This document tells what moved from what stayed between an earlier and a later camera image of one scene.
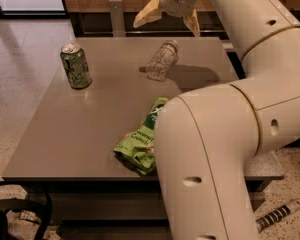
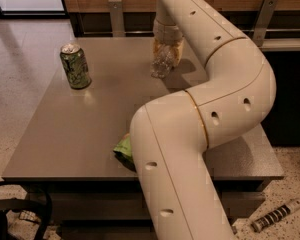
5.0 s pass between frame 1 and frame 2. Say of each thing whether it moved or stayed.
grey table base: stayed
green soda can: stayed
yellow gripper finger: moved
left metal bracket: stayed
